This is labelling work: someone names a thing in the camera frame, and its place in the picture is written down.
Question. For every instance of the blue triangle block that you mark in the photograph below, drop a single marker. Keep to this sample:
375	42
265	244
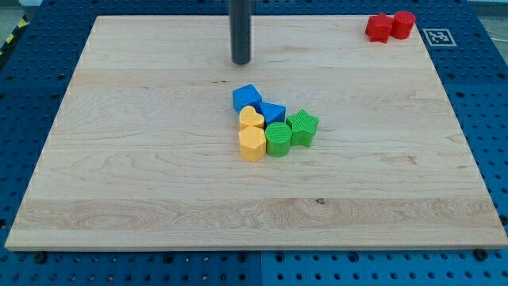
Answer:
272	112

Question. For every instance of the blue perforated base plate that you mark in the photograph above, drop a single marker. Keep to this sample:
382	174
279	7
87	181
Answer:
44	54

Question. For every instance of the wooden board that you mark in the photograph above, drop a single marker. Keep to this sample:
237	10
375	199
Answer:
144	152

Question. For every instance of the yellow hexagon block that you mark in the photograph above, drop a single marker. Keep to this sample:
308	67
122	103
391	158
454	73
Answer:
252	143

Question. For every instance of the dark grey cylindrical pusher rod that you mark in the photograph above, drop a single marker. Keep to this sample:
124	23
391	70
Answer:
240	12

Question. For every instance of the white fiducial marker tag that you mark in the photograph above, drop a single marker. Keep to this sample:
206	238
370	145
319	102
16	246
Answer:
438	37

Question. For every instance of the blue cube block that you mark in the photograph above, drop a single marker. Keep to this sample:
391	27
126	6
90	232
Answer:
246	96

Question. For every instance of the green star block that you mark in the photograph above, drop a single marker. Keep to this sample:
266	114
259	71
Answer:
303	126

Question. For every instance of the red star block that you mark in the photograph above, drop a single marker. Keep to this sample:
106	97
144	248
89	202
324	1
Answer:
378	28

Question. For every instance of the red cylinder block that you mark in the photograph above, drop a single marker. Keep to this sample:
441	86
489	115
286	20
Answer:
402	24

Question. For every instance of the green cylinder block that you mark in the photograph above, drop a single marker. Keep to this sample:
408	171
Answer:
278	137

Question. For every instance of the yellow heart block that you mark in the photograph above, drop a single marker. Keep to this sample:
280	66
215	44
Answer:
250	117

